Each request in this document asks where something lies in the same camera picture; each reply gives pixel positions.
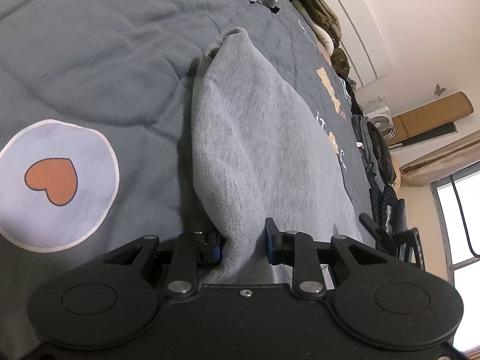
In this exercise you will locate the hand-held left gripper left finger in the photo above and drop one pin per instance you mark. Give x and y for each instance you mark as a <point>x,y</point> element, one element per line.
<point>215,250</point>

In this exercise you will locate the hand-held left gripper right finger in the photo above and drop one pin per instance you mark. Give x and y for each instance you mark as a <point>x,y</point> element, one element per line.
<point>269,240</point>

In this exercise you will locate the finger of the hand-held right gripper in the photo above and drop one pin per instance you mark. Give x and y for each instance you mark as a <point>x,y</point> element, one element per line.
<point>382,236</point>

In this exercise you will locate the grey sweatshirt with dark trim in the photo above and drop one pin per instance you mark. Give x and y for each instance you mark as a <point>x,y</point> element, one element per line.
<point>255,138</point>

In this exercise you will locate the navy dotted garment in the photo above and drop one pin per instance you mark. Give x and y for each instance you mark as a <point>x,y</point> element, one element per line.
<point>382,202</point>

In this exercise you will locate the window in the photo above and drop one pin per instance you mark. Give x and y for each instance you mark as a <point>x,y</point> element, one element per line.
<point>463,232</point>

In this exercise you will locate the black folded garment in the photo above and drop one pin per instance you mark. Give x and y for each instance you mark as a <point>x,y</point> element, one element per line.
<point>384,153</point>

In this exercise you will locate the grey-blue folded garment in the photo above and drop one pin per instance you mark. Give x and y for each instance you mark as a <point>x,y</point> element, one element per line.
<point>363,146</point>

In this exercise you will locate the beige curtain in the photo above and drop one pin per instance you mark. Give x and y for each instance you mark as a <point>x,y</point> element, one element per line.
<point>442,157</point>

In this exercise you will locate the white box fan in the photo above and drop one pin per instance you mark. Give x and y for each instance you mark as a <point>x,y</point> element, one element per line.
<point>380,124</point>

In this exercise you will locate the brown wooden board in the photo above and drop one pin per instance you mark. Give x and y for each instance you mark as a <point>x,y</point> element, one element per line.
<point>431,114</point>

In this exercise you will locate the dark folded garment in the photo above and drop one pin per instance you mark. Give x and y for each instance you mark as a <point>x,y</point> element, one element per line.
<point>352,95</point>

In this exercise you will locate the tabby cat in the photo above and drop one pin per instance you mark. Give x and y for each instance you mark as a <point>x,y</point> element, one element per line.
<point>340,62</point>

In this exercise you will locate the white pillow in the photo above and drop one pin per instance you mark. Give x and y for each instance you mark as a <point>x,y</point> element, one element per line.
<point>324,39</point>

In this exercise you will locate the blue-grey printed quilt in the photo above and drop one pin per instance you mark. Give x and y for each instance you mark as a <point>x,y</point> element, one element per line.
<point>93,45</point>

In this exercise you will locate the butterfly wall decoration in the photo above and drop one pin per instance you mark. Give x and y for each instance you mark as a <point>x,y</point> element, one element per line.
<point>439,90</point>

